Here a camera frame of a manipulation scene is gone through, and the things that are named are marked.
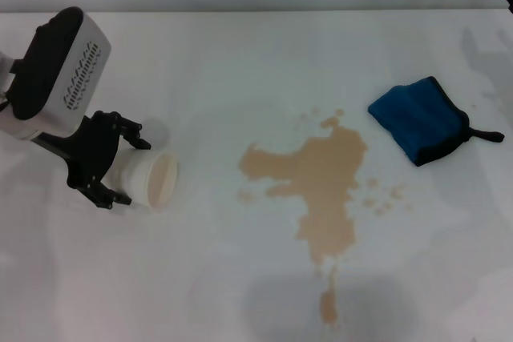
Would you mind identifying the brown water stain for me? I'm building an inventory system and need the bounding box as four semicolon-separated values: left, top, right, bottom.
236;106;414;325

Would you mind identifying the left wrist camera housing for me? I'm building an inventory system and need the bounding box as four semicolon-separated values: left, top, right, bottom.
7;6;113;135

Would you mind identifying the white paper cup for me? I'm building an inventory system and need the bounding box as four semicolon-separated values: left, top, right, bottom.
107;147;180;215

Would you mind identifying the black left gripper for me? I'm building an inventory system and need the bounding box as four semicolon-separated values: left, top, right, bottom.
34;110;153;211

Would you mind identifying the blue rag with black edge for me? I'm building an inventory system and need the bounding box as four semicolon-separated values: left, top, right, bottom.
367;75;505;168

